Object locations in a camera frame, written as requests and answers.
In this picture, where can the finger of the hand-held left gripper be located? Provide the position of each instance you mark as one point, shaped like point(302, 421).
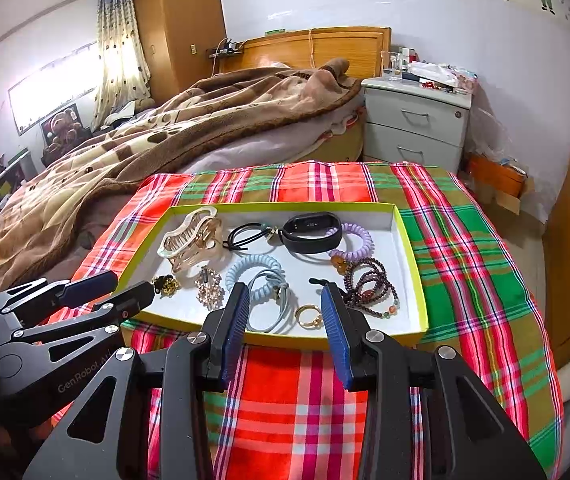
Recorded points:
point(92, 285)
point(130, 302)

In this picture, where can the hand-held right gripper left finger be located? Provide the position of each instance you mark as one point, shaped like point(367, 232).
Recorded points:
point(235, 330)

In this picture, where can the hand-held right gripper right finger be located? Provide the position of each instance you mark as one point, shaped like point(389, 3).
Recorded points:
point(337, 335)

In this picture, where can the gold flower brooch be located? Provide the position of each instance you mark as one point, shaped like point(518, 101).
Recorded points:
point(165, 285)

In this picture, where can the rhinestone hair clip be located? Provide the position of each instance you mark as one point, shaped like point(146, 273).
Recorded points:
point(210, 287)

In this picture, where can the yellow-green cardboard box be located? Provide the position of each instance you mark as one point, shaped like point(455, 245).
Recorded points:
point(305, 265)

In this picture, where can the beige hair claw clip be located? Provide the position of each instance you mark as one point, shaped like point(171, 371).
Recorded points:
point(190, 240)

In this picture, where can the black smart band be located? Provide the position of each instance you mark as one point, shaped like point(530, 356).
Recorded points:
point(312, 232)

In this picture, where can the plaid cloth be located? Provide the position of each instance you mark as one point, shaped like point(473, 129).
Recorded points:
point(465, 260)

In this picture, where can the brown teddy bear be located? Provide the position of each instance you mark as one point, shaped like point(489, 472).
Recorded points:
point(65, 130)

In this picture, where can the brown fleece blanket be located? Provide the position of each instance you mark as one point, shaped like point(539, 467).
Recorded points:
point(165, 130)

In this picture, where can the window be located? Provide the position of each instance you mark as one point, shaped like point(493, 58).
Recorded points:
point(50, 95)

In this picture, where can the orange box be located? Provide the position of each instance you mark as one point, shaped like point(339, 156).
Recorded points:
point(495, 177)

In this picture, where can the grey nightstand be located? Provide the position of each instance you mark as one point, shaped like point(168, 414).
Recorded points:
point(415, 125)

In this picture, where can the dotted curtain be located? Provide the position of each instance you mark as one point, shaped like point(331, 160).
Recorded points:
point(120, 60)

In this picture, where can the power strip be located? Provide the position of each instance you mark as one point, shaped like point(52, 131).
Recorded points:
point(225, 49)

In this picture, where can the glass cup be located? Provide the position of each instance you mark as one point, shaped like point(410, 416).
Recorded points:
point(391, 67)

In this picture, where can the tall wooden wardrobe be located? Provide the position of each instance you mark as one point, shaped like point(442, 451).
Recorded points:
point(180, 20)

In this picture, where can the clutter on nightstand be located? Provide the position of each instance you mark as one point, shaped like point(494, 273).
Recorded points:
point(440, 75)

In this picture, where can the wooden bed headboard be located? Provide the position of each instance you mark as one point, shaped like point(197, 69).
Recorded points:
point(340, 47)

